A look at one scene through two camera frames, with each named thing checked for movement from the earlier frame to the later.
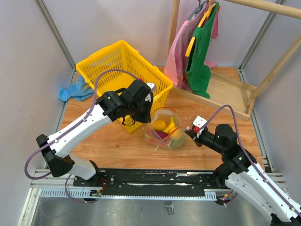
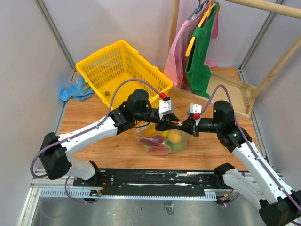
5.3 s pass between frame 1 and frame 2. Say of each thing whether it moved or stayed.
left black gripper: moved
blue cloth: stayed
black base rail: stayed
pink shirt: stayed
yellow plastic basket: stayed
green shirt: stayed
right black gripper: moved
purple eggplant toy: moved
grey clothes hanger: stayed
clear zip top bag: moved
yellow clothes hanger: stayed
